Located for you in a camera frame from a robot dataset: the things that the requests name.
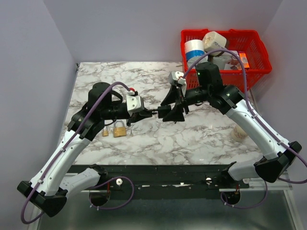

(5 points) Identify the red plastic basket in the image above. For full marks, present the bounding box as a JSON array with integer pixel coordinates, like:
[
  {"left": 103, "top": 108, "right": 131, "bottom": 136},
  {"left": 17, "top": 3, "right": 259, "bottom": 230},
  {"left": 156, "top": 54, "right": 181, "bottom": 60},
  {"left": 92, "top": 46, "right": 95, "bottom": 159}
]
[{"left": 180, "top": 28, "right": 273, "bottom": 93}]

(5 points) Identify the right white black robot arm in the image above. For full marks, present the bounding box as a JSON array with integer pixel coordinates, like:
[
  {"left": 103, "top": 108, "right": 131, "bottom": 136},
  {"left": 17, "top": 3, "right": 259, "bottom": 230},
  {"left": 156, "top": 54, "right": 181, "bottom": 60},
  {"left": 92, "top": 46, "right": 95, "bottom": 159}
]
[{"left": 158, "top": 62, "right": 302, "bottom": 188}]

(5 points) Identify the aluminium frame rail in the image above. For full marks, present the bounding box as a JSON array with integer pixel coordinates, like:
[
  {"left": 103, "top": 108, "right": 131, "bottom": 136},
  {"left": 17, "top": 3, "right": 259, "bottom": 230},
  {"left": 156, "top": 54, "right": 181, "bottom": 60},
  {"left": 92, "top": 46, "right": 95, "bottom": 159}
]
[{"left": 247, "top": 177, "right": 293, "bottom": 191}]

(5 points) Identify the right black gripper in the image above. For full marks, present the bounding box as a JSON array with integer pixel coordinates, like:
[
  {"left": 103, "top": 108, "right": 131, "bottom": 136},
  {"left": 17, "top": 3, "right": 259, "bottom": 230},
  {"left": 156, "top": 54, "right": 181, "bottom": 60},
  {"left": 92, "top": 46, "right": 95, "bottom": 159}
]
[{"left": 160, "top": 84, "right": 211, "bottom": 122}]

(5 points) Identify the grey box in basket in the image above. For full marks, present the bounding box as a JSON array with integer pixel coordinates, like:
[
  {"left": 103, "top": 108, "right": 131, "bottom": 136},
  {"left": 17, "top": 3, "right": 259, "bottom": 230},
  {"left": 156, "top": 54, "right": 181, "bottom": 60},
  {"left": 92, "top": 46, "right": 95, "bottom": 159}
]
[{"left": 212, "top": 55, "right": 235, "bottom": 70}]

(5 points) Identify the beige paper roll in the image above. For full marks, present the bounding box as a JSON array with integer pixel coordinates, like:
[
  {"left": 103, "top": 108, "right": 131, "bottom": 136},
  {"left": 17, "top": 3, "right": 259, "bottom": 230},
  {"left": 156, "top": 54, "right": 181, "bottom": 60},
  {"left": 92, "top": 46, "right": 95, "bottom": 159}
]
[{"left": 202, "top": 31, "right": 229, "bottom": 53}]

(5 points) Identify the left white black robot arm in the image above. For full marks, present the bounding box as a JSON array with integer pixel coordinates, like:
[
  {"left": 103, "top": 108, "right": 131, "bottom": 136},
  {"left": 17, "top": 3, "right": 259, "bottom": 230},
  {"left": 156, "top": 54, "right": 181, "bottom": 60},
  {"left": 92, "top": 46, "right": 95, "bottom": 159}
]
[{"left": 17, "top": 82, "right": 152, "bottom": 217}]

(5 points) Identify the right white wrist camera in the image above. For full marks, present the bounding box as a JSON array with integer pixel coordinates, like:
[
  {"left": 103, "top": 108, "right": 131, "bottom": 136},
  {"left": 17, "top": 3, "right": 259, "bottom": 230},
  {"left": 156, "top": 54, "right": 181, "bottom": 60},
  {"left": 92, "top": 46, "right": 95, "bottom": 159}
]
[{"left": 168, "top": 71, "right": 187, "bottom": 96}]

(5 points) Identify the large brass padlock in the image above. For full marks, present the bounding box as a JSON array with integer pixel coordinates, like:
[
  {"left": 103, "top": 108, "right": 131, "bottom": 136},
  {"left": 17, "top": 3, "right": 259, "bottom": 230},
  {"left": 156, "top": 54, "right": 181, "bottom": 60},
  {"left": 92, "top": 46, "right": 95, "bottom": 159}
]
[{"left": 113, "top": 120, "right": 127, "bottom": 138}]

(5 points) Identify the small brass padlock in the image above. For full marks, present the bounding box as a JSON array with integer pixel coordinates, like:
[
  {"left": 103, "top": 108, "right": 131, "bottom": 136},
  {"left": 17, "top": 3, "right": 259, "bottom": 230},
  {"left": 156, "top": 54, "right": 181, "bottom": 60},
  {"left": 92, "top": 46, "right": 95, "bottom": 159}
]
[{"left": 102, "top": 124, "right": 112, "bottom": 137}]

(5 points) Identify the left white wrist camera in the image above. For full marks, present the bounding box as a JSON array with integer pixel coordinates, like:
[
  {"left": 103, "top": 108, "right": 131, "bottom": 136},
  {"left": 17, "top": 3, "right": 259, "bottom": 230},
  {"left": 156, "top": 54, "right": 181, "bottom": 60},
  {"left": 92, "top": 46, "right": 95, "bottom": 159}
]
[{"left": 126, "top": 95, "right": 145, "bottom": 114}]

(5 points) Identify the white blue tape roll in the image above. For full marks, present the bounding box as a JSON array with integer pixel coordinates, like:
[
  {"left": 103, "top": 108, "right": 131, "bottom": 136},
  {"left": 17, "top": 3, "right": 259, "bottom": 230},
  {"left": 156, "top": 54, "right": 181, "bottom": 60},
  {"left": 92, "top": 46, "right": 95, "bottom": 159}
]
[{"left": 184, "top": 39, "right": 205, "bottom": 67}]

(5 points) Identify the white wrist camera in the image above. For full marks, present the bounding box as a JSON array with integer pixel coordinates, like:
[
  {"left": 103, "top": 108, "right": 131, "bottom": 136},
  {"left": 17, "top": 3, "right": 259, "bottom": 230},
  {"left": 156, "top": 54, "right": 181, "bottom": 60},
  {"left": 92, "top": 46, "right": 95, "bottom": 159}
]
[
  {"left": 126, "top": 95, "right": 145, "bottom": 114},
  {"left": 168, "top": 71, "right": 187, "bottom": 96}
]

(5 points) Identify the black padlock with keys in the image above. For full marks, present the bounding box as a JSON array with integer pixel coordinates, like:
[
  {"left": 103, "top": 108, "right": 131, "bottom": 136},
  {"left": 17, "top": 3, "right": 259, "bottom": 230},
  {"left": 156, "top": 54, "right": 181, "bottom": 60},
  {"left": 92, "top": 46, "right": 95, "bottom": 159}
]
[{"left": 157, "top": 105, "right": 172, "bottom": 119}]

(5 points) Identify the orange small box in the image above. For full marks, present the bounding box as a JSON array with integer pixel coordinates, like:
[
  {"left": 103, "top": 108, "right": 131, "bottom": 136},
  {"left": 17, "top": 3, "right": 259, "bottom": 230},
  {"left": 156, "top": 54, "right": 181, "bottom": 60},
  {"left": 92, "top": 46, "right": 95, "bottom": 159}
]
[{"left": 239, "top": 52, "right": 250, "bottom": 69}]

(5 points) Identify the white plastic bottle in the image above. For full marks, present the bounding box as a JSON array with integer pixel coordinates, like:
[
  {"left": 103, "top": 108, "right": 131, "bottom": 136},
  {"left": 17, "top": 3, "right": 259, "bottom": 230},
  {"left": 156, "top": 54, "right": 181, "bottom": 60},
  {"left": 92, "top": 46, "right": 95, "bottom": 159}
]
[{"left": 231, "top": 125, "right": 248, "bottom": 142}]

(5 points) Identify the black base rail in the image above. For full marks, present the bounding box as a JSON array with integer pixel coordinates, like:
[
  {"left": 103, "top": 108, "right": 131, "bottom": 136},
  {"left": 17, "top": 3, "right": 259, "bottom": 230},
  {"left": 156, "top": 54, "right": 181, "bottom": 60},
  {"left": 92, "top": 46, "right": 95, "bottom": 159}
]
[{"left": 67, "top": 164, "right": 250, "bottom": 201}]

